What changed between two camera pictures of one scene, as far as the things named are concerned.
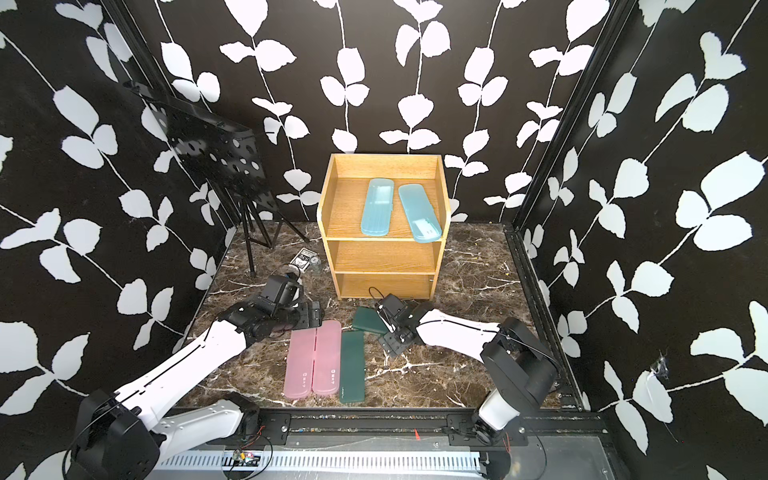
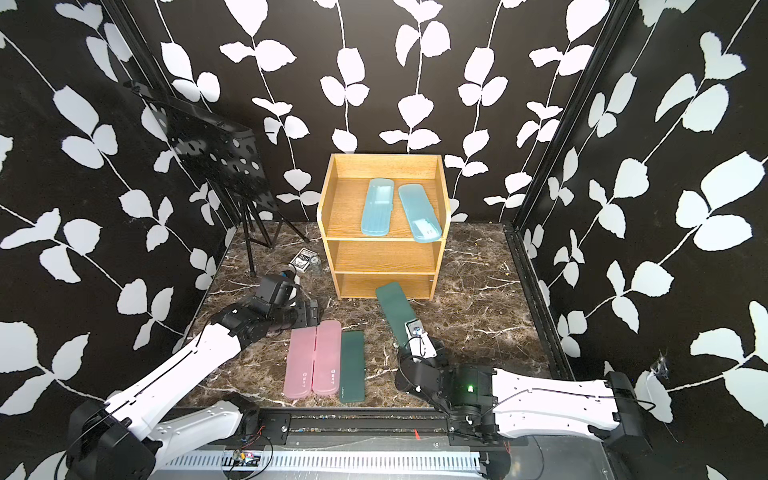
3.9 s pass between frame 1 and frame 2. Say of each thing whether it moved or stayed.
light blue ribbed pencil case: stayed
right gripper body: moved
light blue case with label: stayed
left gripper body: stayed
